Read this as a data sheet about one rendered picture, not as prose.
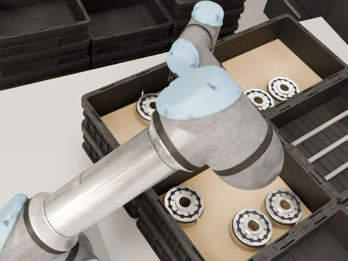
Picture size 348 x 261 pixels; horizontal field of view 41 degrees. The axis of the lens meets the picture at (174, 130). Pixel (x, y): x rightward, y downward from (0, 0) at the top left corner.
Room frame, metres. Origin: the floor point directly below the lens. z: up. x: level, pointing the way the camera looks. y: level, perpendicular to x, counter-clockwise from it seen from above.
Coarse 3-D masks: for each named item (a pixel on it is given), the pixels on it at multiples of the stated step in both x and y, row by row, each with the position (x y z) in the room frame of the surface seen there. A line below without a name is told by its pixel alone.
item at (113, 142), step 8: (160, 64) 0.96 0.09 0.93; (144, 72) 0.91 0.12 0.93; (120, 80) 0.86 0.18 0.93; (128, 80) 0.86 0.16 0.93; (104, 88) 0.81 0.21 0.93; (112, 88) 0.83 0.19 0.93; (88, 96) 0.77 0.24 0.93; (88, 104) 0.75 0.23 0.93; (88, 112) 0.73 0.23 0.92; (96, 120) 0.70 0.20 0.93; (104, 128) 0.68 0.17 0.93; (104, 136) 0.67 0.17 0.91; (112, 136) 0.67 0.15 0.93; (112, 144) 0.65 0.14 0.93
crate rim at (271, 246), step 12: (144, 192) 0.55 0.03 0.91; (324, 192) 0.67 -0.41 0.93; (156, 204) 0.52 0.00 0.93; (168, 216) 0.49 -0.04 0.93; (312, 216) 0.60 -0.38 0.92; (180, 228) 0.47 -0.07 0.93; (300, 228) 0.55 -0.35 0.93; (180, 240) 0.45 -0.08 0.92; (276, 240) 0.50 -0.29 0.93; (192, 252) 0.42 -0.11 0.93; (264, 252) 0.47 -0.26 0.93
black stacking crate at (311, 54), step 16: (256, 32) 1.23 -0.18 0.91; (272, 32) 1.30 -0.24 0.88; (288, 32) 1.31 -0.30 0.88; (224, 48) 1.13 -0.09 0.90; (240, 48) 1.19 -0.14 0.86; (288, 48) 1.29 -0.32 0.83; (304, 48) 1.26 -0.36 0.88; (320, 48) 1.22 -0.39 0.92; (320, 64) 1.20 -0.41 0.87; (336, 64) 1.17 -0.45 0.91
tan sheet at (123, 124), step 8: (112, 112) 0.82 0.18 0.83; (120, 112) 0.83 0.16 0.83; (128, 112) 0.83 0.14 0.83; (104, 120) 0.78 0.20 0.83; (112, 120) 0.79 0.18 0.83; (120, 120) 0.80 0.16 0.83; (128, 120) 0.81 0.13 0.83; (136, 120) 0.81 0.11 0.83; (112, 128) 0.76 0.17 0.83; (120, 128) 0.77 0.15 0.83; (128, 128) 0.78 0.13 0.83; (136, 128) 0.78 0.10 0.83; (144, 128) 0.79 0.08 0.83; (120, 136) 0.74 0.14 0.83; (128, 136) 0.75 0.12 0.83; (120, 144) 0.72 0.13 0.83
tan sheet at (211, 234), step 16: (208, 176) 0.69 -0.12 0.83; (208, 192) 0.64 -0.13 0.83; (224, 192) 0.65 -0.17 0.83; (240, 192) 0.67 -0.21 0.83; (256, 192) 0.68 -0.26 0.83; (208, 208) 0.59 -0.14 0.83; (224, 208) 0.61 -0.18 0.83; (240, 208) 0.62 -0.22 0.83; (256, 208) 0.63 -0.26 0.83; (304, 208) 0.67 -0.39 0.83; (208, 224) 0.55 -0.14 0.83; (224, 224) 0.56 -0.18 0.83; (192, 240) 0.50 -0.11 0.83; (208, 240) 0.51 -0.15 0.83; (224, 240) 0.52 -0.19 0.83; (272, 240) 0.55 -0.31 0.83; (208, 256) 0.47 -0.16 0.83; (224, 256) 0.48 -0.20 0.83; (240, 256) 0.49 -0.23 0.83
